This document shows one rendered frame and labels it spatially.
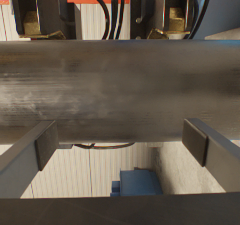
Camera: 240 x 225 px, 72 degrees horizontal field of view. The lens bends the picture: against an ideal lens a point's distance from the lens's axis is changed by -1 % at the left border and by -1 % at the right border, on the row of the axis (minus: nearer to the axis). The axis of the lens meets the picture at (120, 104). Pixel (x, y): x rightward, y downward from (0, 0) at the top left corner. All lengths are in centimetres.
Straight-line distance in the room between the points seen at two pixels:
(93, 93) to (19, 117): 12
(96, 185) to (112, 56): 340
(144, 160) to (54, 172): 171
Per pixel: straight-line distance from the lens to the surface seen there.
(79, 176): 351
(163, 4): 63
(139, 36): 91
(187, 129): 16
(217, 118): 32
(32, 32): 65
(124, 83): 26
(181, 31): 63
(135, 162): 329
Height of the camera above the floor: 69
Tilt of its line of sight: 1 degrees down
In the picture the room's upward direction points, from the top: 91 degrees counter-clockwise
